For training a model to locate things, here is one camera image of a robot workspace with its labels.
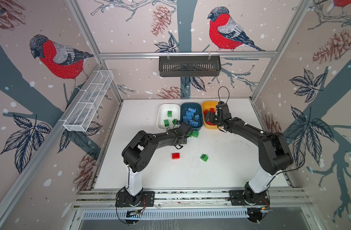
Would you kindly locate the green lego by teal bin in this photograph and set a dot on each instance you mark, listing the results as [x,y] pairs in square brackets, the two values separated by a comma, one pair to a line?
[195,134]

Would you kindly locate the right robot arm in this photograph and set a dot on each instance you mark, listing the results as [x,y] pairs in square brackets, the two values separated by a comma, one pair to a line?
[274,152]

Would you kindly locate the white plastic bin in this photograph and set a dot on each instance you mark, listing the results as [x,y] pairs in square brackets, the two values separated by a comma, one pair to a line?
[162,115]

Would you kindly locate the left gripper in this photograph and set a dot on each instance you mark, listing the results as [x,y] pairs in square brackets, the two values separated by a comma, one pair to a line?
[185,140]

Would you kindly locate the blue lego upper pile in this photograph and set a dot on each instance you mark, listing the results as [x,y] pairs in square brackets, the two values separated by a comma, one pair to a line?
[192,110]

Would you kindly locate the teal plastic bin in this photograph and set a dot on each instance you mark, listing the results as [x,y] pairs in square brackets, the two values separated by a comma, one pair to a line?
[184,119]

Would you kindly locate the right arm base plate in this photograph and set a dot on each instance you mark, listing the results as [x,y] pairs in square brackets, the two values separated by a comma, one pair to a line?
[247,197]

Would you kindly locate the yellow plastic bin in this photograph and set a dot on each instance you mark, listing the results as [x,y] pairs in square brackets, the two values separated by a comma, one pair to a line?
[209,106]

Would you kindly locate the black hanging wire basket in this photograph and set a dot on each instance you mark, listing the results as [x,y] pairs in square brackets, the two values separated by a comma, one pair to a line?
[189,66]

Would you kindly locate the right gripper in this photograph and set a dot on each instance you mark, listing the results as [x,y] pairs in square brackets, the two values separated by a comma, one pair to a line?
[212,119]

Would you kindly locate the white wire mesh basket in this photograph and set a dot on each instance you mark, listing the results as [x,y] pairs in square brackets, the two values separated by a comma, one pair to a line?
[85,109]

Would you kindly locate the red lego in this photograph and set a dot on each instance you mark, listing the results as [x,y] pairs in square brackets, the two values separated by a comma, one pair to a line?
[175,156]

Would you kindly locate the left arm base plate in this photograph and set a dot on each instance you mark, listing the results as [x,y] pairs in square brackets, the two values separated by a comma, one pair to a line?
[143,199]

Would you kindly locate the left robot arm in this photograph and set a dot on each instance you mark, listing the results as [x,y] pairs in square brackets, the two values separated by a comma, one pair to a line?
[138,153]

